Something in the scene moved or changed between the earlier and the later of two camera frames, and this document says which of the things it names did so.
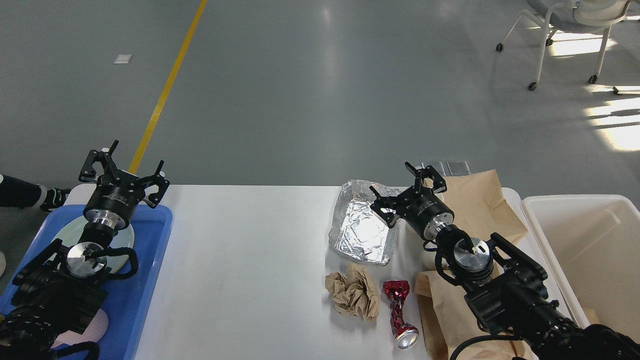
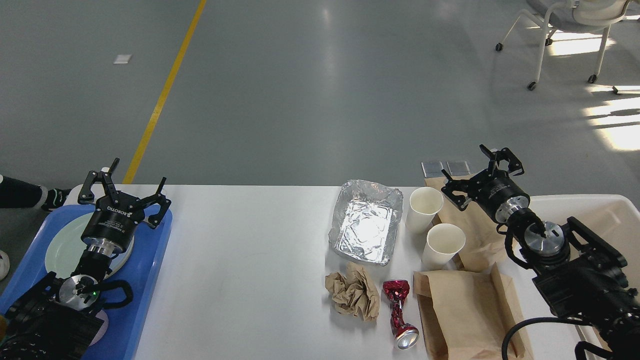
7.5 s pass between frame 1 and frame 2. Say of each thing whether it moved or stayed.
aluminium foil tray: stayed
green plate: stayed
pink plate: stayed
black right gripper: moved
